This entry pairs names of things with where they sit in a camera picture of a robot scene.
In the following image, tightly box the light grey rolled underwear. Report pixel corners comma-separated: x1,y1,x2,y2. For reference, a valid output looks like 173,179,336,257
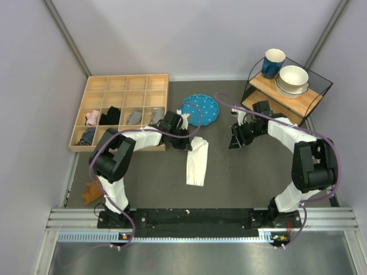
149,108,165,124

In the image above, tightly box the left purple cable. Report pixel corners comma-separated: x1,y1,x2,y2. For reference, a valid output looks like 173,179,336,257
88,102,204,253

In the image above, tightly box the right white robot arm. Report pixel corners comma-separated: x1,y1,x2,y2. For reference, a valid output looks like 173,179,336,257
229,101,338,227

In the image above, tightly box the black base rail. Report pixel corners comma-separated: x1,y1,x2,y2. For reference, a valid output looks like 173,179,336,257
96,207,304,238

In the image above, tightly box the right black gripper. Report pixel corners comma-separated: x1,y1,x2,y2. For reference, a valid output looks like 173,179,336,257
229,120,266,150

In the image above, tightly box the white scalloped dish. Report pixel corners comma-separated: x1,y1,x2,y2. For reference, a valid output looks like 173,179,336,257
275,77,309,99

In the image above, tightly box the black wire wooden shelf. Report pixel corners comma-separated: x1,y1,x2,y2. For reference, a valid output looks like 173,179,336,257
241,57,333,125

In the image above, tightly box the white bowl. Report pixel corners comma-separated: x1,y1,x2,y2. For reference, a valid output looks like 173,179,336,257
278,65,309,89

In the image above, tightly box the black rolled underwear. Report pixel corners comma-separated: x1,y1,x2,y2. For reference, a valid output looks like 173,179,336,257
99,106,121,125

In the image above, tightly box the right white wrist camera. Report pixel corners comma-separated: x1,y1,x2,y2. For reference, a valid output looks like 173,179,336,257
231,108,247,126

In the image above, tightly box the white underwear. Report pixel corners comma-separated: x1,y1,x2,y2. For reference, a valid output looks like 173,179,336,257
186,136,209,187

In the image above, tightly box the denim blue rolled underwear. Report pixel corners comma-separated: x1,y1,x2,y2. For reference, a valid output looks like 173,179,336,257
76,128,95,146

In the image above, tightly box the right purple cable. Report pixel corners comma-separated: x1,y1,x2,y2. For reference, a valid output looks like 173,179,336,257
214,92,342,249

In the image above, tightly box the blue mug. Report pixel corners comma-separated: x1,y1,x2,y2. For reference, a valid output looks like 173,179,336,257
261,49,286,79

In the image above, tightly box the orange brown cloth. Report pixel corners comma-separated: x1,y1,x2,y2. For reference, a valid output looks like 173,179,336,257
81,182,103,206

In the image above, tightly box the wooden compartment organizer box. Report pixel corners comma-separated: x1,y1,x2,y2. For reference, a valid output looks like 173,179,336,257
69,74,169,152

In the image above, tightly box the purple cable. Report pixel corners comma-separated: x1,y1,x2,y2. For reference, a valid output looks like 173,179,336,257
214,92,342,249
88,102,204,253

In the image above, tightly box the pink rolled underwear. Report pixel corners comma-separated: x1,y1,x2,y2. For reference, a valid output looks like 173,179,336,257
85,110,100,126

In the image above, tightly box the blue dotted plate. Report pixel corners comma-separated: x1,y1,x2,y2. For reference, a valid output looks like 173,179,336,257
181,94,220,127

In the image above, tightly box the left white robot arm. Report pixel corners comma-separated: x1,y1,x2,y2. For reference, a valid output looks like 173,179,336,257
89,111,192,227

